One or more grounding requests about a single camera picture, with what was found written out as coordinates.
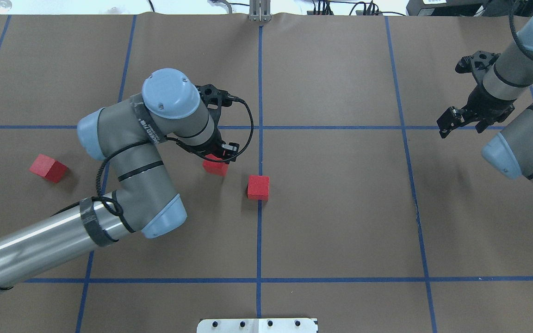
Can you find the black box with label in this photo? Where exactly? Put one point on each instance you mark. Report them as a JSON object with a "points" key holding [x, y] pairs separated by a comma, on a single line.
{"points": [[445, 8]]}

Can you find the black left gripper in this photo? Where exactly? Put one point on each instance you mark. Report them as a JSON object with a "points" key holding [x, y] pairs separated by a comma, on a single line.
{"points": [[209, 148]]}

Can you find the brown paper table cover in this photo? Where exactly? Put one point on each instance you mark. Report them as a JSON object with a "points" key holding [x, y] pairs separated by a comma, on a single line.
{"points": [[373, 223]]}

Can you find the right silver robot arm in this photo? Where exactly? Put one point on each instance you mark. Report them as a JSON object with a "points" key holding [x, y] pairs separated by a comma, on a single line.
{"points": [[500, 78]]}

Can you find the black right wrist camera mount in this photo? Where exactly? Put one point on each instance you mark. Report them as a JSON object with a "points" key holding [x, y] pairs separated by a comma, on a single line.
{"points": [[479, 64]]}

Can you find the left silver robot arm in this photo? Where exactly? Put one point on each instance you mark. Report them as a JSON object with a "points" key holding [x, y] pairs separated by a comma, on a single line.
{"points": [[134, 192]]}

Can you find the red block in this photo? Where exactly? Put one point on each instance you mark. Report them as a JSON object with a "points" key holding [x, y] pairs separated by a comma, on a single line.
{"points": [[215, 166], [258, 187], [48, 168]]}

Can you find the aluminium frame post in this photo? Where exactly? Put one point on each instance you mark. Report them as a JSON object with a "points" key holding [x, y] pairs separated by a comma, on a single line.
{"points": [[260, 11]]}

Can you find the white central pedestal column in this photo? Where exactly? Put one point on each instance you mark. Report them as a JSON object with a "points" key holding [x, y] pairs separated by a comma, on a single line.
{"points": [[258, 325]]}

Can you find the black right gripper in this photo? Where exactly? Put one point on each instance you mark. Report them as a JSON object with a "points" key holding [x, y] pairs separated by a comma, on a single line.
{"points": [[485, 103]]}

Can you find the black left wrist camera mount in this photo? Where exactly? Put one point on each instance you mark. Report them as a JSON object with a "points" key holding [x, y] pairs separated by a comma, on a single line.
{"points": [[214, 100]]}

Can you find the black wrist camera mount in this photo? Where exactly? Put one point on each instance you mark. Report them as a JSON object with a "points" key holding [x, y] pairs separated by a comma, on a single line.
{"points": [[214, 100], [479, 64]]}

